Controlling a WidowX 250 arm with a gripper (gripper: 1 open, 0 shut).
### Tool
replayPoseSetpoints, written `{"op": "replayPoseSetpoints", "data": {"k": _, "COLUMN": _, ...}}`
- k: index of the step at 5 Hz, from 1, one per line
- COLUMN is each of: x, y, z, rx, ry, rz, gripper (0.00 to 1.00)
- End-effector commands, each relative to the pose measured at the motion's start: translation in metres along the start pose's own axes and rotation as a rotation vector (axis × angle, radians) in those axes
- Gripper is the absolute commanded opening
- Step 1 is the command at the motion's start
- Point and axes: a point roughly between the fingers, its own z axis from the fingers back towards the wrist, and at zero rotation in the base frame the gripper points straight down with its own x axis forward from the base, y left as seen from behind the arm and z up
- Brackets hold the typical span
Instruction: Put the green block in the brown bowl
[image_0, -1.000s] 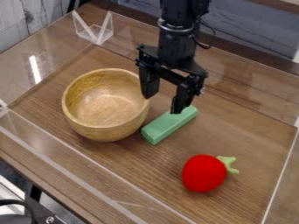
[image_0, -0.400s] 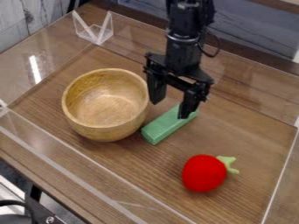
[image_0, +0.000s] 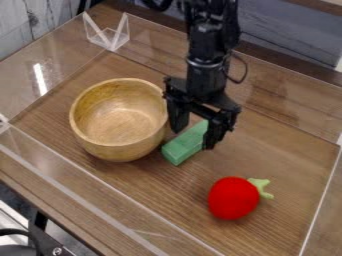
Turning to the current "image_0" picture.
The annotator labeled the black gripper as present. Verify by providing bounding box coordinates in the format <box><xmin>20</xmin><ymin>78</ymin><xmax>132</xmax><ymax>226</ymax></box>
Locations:
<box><xmin>163</xmin><ymin>59</ymin><xmax>240</xmax><ymax>150</ymax></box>

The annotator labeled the green rectangular block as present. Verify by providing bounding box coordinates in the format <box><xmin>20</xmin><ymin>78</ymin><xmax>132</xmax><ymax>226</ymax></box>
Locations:
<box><xmin>162</xmin><ymin>120</ymin><xmax>208</xmax><ymax>166</ymax></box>

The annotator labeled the brown wooden bowl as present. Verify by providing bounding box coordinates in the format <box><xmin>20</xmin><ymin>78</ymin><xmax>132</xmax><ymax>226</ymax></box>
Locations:
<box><xmin>68</xmin><ymin>78</ymin><xmax>168</xmax><ymax>162</ymax></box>

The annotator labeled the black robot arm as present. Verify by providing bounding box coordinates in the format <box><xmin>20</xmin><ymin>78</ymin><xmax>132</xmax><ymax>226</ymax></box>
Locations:
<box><xmin>142</xmin><ymin>0</ymin><xmax>244</xmax><ymax>150</ymax></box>

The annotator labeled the red plush strawberry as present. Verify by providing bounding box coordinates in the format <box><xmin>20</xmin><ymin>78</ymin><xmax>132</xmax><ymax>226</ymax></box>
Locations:
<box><xmin>207</xmin><ymin>176</ymin><xmax>274</xmax><ymax>220</ymax></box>

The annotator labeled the clear acrylic corner bracket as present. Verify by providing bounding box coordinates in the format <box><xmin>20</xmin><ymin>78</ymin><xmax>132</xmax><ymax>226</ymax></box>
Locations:
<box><xmin>81</xmin><ymin>12</ymin><xmax>130</xmax><ymax>52</ymax></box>

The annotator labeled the clear acrylic tray wall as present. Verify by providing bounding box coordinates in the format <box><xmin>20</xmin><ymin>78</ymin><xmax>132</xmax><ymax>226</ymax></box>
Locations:
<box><xmin>0</xmin><ymin>115</ymin><xmax>224</xmax><ymax>256</ymax></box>

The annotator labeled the black table leg bracket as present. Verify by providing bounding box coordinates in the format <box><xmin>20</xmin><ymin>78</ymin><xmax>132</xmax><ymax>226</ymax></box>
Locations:
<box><xmin>28</xmin><ymin>210</ymin><xmax>76</xmax><ymax>256</ymax></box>

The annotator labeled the black cable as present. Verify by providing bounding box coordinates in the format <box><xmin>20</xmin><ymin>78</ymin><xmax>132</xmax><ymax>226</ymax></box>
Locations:
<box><xmin>0</xmin><ymin>227</ymin><xmax>29</xmax><ymax>238</ymax></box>

